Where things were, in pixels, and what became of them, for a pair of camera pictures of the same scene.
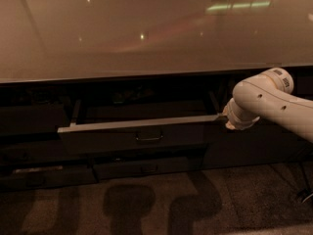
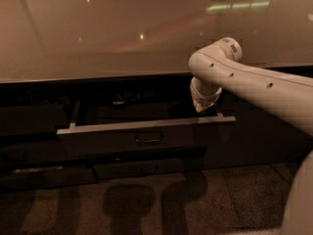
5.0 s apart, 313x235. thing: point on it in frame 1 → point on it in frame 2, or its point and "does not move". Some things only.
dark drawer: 124,167 does not move
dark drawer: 31,118 does not move
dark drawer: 39,177 does not move
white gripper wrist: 233,116 → 204,100
